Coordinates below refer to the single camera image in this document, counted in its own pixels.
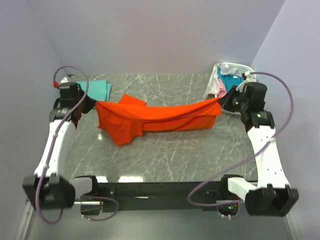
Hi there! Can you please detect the aluminium frame rail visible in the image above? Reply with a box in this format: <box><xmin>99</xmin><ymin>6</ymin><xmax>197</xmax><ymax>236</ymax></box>
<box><xmin>14</xmin><ymin>200</ymin><xmax>34</xmax><ymax>240</ymax></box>

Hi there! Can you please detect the black base beam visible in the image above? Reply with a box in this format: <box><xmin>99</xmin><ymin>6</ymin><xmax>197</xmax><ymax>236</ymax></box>
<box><xmin>84</xmin><ymin>181</ymin><xmax>216</xmax><ymax>213</ymax></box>

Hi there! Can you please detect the pink garment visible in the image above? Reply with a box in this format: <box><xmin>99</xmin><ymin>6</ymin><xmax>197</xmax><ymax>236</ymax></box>
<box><xmin>217</xmin><ymin>78</ymin><xmax>227</xmax><ymax>98</ymax></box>

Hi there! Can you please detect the white garment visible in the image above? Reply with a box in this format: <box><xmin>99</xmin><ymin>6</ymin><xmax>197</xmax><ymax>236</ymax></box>
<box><xmin>203</xmin><ymin>63</ymin><xmax>233</xmax><ymax>99</ymax></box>

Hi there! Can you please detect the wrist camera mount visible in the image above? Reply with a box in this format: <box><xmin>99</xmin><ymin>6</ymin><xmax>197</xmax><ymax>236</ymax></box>
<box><xmin>236</xmin><ymin>71</ymin><xmax>257</xmax><ymax>92</ymax></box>
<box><xmin>53</xmin><ymin>74</ymin><xmax>74</xmax><ymax>89</ymax></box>

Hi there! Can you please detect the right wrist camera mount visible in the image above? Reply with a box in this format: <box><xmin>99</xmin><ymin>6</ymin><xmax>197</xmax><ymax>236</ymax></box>
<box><xmin>236</xmin><ymin>71</ymin><xmax>257</xmax><ymax>92</ymax></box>

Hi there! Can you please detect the blue garment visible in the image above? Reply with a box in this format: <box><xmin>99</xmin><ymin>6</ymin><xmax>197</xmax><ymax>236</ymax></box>
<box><xmin>217</xmin><ymin>66</ymin><xmax>243</xmax><ymax>92</ymax></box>

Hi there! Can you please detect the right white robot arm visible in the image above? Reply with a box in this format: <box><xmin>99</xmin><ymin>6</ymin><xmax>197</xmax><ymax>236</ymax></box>
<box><xmin>218</xmin><ymin>81</ymin><xmax>299</xmax><ymax>217</ymax></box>

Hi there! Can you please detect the folded teal t shirt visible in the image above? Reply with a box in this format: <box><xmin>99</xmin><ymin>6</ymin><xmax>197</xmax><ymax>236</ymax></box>
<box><xmin>87</xmin><ymin>79</ymin><xmax>112</xmax><ymax>102</ymax></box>

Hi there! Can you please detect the white laundry basket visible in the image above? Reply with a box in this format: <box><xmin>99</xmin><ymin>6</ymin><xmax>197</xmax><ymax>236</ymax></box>
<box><xmin>214</xmin><ymin>62</ymin><xmax>258</xmax><ymax>116</ymax></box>

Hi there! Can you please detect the orange t shirt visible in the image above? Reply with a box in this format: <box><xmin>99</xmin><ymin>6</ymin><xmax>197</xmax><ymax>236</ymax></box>
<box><xmin>95</xmin><ymin>94</ymin><xmax>222</xmax><ymax>147</ymax></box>

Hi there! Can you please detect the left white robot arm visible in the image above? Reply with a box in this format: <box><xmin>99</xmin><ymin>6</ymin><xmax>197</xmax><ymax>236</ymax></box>
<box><xmin>22</xmin><ymin>82</ymin><xmax>96</xmax><ymax>211</ymax></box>

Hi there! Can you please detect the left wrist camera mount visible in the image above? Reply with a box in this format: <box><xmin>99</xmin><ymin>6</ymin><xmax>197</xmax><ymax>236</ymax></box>
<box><xmin>53</xmin><ymin>74</ymin><xmax>74</xmax><ymax>89</ymax></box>

